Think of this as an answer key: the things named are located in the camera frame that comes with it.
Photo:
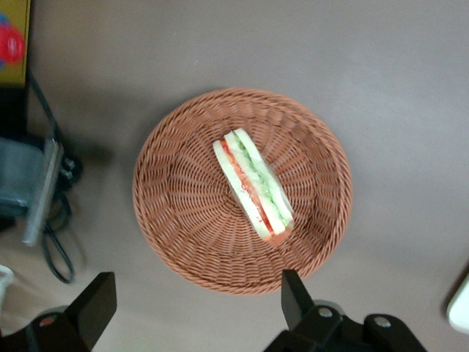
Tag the beige plastic tray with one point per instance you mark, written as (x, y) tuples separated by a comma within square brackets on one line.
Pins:
[(459, 308)]

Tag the round brown wicker basket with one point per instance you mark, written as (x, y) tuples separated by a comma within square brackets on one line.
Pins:
[(183, 220)]

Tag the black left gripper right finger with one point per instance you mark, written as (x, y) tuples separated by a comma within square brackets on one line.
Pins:
[(298, 304)]

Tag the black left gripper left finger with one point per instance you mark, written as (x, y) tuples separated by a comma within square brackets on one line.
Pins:
[(93, 304)]

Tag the yellow emergency stop box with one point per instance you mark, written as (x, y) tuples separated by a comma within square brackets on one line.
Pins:
[(12, 40)]

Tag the white rounded object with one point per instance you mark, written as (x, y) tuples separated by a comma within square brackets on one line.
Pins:
[(4, 282)]

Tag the grey metal bracket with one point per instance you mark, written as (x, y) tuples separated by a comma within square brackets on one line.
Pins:
[(44, 190)]

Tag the triangle sandwich with lettuce tomato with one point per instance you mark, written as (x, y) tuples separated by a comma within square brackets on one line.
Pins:
[(249, 183)]

